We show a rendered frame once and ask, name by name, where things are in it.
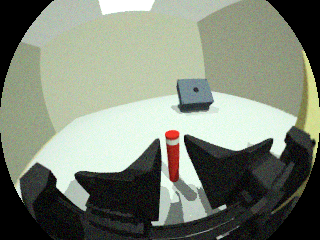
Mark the red peg with white band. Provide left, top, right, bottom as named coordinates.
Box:
left=165, top=131, right=180, bottom=183

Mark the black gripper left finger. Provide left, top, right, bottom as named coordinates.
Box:
left=75, top=139, right=161, bottom=221

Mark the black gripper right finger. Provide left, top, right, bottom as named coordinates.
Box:
left=184, top=135, right=273, bottom=209

